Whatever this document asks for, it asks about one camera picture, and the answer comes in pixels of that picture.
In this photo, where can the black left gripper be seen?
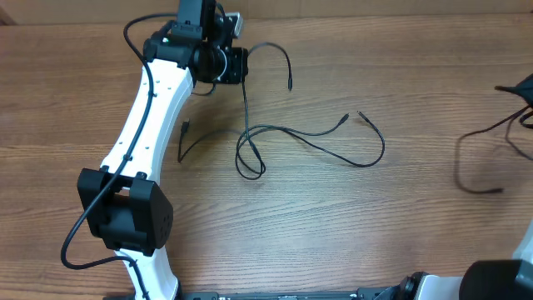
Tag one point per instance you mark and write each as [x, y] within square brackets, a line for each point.
[240, 68]

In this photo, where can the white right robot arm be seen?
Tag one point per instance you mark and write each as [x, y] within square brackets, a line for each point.
[490, 279]

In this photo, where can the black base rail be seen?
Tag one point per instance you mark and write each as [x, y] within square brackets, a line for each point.
[362, 293]

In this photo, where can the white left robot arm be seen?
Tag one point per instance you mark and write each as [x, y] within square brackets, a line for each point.
[123, 203]

